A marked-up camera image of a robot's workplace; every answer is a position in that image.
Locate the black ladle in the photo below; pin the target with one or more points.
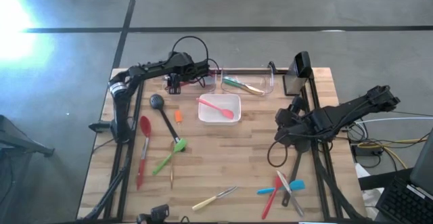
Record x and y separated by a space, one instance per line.
156 101

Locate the black laptop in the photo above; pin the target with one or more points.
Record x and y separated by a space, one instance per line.
406 203

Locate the white plastic bin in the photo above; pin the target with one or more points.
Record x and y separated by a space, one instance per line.
209 115

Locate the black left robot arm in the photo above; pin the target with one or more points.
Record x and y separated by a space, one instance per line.
152 69

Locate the white paper sheet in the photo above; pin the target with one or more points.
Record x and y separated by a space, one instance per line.
368 197

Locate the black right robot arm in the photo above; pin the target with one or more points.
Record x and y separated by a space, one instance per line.
355 110

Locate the pink silicone spatula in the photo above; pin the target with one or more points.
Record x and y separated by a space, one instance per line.
228 113

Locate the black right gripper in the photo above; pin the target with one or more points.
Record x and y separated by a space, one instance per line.
291 129

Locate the black corner bracket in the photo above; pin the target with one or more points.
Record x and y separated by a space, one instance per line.
272 66

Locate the orange peeler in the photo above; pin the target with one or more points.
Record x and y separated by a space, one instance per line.
178 116

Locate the red silicone spatula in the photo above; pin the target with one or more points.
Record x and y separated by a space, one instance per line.
270 202

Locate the small black device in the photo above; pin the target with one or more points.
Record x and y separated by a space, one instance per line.
159 213

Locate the green silicone spatula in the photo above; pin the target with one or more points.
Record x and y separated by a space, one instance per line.
179 146

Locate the black table frame rails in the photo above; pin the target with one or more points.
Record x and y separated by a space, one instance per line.
138 109

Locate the red spoon with metal shaft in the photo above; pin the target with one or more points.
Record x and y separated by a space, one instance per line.
145 126

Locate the clear plastic bin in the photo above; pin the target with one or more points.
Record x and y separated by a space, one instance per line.
209 87
267 82

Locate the black stand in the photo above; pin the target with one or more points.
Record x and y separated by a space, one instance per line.
20 139

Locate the black desk bar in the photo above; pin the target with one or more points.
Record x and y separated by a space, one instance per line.
379 183

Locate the silver table knife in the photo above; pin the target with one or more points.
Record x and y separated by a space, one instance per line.
285 183

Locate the black spatula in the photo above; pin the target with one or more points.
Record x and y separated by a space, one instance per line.
293 173

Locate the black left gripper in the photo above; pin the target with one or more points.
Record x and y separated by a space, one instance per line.
189 68

